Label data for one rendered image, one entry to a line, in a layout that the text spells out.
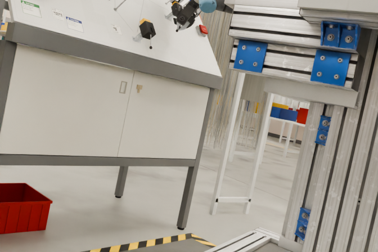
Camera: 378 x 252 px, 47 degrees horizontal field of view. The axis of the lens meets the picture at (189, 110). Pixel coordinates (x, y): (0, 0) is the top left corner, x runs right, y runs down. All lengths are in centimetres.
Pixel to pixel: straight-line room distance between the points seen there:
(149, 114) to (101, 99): 30
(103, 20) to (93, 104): 35
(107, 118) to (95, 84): 16
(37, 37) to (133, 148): 71
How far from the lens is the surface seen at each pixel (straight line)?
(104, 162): 193
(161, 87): 206
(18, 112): 167
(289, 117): 541
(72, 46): 170
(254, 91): 315
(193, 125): 228
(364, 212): 133
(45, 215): 212
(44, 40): 164
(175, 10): 221
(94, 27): 182
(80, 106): 180
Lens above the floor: 76
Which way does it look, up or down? 2 degrees down
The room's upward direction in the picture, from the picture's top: 12 degrees clockwise
